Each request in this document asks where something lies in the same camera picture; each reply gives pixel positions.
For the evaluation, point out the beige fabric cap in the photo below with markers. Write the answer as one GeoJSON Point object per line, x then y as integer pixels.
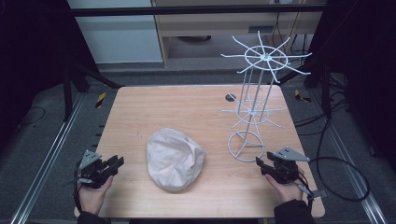
{"type": "Point", "coordinates": [174, 160]}

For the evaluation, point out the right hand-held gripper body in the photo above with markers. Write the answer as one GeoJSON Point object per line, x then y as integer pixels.
{"type": "Point", "coordinates": [285, 169]}

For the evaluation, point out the dark round table grommet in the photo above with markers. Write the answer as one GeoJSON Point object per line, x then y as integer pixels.
{"type": "Point", "coordinates": [230, 97]}

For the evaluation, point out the black metal stand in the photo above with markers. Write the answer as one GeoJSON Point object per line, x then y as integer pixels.
{"type": "Point", "coordinates": [320, 81]}
{"type": "Point", "coordinates": [77, 77]}

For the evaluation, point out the white cabinet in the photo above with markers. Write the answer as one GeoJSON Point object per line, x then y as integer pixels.
{"type": "Point", "coordinates": [118, 34]}

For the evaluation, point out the black horizontal frame bar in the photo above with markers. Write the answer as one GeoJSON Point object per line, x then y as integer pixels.
{"type": "Point", "coordinates": [186, 10]}

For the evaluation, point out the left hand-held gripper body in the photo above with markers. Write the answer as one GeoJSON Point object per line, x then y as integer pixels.
{"type": "Point", "coordinates": [92, 169]}

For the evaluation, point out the person's right hand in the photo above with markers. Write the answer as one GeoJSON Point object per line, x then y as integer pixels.
{"type": "Point", "coordinates": [288, 192]}

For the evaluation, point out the yellow black striped tape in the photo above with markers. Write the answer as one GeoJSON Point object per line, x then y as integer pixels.
{"type": "Point", "coordinates": [301, 96]}
{"type": "Point", "coordinates": [100, 100]}

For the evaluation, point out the light wooden desk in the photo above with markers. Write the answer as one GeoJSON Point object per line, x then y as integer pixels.
{"type": "Point", "coordinates": [218, 26]}

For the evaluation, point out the person's left hand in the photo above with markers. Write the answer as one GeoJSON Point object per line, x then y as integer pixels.
{"type": "Point", "coordinates": [93, 197]}

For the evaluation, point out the aluminium floor rail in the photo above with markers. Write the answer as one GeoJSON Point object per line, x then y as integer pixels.
{"type": "Point", "coordinates": [46, 158]}
{"type": "Point", "coordinates": [351, 168]}

